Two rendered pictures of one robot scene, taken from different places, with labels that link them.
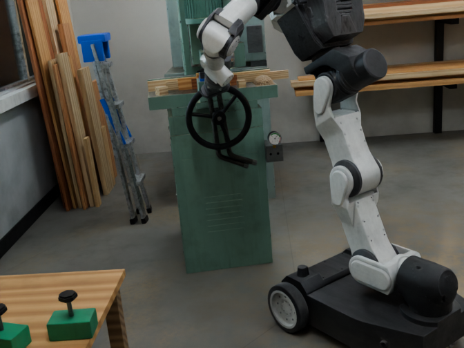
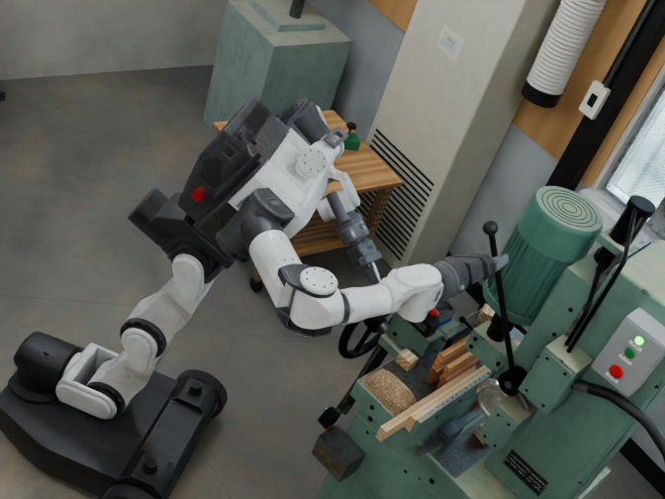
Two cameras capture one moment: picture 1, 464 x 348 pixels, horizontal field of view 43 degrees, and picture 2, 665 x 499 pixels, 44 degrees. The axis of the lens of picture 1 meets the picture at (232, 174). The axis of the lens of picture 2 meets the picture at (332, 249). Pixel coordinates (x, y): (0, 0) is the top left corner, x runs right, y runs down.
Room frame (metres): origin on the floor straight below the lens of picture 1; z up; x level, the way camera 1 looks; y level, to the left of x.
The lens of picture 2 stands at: (3.53, -1.55, 2.45)
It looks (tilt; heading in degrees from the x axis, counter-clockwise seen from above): 38 degrees down; 129
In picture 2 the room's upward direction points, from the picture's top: 20 degrees clockwise
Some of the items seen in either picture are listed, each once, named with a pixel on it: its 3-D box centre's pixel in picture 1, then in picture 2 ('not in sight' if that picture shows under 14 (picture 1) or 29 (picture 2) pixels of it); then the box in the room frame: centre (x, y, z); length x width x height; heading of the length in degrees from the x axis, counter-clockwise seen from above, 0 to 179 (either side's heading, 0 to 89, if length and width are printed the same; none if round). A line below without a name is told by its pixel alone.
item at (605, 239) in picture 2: not in sight; (625, 234); (2.99, 0.08, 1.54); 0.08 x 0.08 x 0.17; 5
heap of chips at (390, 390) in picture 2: (263, 79); (392, 387); (2.79, -0.19, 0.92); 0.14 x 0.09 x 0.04; 5
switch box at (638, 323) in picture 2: not in sight; (632, 352); (3.18, -0.04, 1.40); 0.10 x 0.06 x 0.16; 5
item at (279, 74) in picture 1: (227, 79); (454, 385); (2.86, -0.02, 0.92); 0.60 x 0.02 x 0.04; 95
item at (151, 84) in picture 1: (209, 80); (479, 376); (2.87, 0.07, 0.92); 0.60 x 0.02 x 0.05; 95
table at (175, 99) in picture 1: (213, 95); (438, 358); (2.74, 0.06, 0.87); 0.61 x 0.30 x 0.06; 95
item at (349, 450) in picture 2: (273, 150); (337, 452); (2.73, -0.21, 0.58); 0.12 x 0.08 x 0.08; 5
